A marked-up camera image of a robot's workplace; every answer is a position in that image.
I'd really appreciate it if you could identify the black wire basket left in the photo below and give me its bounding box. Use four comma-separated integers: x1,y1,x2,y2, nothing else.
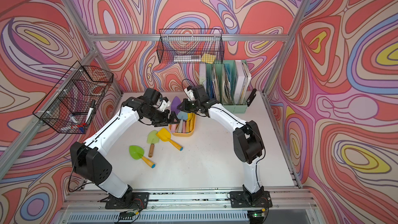
33,61,114,134

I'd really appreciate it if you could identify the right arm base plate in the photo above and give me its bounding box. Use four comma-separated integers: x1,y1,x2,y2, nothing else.
228,190,273,209

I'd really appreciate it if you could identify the mint green file organizer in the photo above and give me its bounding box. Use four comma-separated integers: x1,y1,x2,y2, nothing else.
199,60,247,114

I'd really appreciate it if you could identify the green trowel yellow handle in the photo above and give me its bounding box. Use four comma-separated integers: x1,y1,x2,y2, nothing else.
129,145,155,169

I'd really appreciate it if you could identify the white book in organizer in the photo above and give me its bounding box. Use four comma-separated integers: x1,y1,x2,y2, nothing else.
234,60,252,105

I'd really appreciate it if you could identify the yellow scoop orange handle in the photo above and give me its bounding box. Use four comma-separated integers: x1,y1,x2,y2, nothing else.
157,128,183,151

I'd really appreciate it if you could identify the light green trowel wooden handle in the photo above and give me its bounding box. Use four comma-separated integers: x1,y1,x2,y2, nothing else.
147,130,159,158

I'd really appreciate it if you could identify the yellow shovel yellow handle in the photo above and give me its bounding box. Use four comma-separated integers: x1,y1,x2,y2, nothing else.
186,113,195,133

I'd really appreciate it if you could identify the black wire basket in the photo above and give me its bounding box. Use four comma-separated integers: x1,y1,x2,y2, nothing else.
33,61,114,134
157,28,224,64

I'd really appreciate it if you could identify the black white marker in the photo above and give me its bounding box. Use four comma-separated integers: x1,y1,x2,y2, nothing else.
85,100,96,124

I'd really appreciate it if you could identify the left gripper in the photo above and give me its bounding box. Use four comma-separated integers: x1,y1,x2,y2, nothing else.
143,107,180,127

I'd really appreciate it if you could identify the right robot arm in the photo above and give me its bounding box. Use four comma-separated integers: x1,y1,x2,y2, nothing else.
177,85,265,202

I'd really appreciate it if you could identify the yellow sponge in basket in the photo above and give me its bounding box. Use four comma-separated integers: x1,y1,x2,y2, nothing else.
201,54,217,64

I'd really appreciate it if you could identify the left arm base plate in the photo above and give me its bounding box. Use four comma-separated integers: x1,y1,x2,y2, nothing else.
101,192,150,210

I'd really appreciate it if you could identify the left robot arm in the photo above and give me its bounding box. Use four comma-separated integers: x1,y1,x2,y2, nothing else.
70,89,176,199

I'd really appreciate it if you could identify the black wire basket back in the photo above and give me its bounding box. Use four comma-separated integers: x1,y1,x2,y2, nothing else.
157,28,224,64

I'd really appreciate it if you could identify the purple trowel pink handle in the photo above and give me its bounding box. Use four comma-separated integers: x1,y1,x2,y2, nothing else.
171,96,181,115

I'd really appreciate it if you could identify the yellow storage box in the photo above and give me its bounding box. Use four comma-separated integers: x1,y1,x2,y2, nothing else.
169,116,196,137

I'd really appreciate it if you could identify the black stapler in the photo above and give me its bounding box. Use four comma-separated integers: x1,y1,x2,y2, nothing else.
246,89,257,107

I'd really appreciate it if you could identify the light blue trowel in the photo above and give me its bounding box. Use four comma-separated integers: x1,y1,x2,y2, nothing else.
177,112,188,133

